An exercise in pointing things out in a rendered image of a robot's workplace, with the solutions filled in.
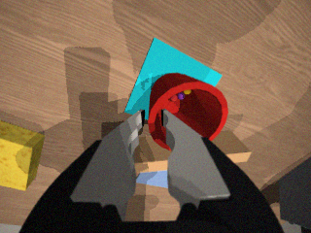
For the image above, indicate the yellow sponge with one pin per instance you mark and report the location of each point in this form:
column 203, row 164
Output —
column 20, row 151

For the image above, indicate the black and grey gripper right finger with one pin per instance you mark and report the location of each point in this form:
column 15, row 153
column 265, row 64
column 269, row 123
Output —
column 199, row 172

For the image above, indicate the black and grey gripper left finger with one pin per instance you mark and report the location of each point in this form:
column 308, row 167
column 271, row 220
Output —
column 103, row 174

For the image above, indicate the red cup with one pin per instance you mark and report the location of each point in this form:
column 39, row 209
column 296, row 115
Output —
column 204, row 109

